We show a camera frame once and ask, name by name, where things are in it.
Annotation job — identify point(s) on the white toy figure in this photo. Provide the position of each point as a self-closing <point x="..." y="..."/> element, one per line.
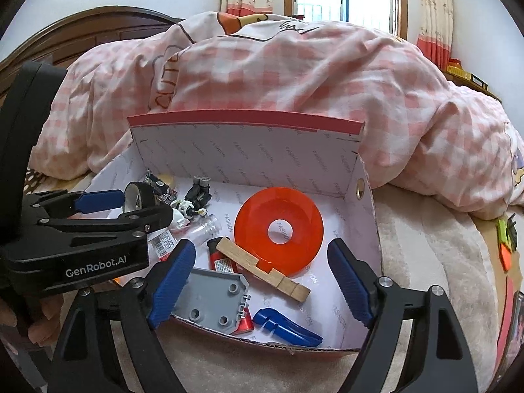
<point x="180" y="217"/>

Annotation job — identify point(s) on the blue plastic piece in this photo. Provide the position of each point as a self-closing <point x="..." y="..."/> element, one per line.
<point x="286" y="327"/>

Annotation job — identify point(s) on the black toy robot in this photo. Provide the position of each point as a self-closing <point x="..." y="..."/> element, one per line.
<point x="198" y="194"/>

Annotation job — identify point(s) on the orange plastic disc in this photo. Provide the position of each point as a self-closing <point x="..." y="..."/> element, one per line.
<point x="254" y="217"/>

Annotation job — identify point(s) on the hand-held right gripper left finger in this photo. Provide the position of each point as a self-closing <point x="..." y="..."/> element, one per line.
<point x="172" y="282"/>

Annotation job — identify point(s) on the person's left hand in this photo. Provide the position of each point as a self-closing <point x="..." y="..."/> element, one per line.
<point x="41" y="319"/>

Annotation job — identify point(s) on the white cardboard box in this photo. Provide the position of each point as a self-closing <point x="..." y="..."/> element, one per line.
<point x="245" y="151"/>

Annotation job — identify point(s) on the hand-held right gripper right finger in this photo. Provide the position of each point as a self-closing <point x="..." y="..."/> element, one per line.
<point x="352" y="282"/>

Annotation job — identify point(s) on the yellow box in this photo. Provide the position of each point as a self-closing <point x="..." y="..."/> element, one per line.
<point x="457" y="68"/>

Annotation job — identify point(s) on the dark wooden bed headboard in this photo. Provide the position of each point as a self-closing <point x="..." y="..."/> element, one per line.
<point x="102" y="20"/>

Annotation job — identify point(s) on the grey plastic plate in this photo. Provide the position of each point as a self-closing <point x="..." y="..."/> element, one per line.
<point x="213" y="294"/>

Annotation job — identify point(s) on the orange green plastic toy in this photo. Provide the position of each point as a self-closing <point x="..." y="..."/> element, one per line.
<point x="505" y="254"/>

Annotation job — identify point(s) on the black tape roll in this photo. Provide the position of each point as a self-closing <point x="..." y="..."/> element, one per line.
<point x="145" y="192"/>

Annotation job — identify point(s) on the beige round wooden piece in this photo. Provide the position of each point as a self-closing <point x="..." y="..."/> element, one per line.
<point x="168" y="179"/>

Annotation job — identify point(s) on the clear plastic bottle red label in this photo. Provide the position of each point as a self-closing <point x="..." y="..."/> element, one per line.
<point x="204" y="229"/>

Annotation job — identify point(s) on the cream fleece blanket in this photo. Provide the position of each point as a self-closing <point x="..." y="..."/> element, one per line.
<point x="430" y="254"/>

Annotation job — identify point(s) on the pink checked quilt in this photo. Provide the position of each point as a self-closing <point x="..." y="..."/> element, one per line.
<point x="327" y="90"/>

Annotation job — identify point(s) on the notched wooden block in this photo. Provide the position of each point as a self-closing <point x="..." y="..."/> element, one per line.
<point x="266" y="272"/>

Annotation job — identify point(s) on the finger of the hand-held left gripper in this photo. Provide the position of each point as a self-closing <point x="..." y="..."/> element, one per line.
<point x="143" y="215"/>
<point x="98" y="201"/>

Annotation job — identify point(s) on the wooden desk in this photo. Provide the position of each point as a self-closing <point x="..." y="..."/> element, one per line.
<point x="475" y="86"/>

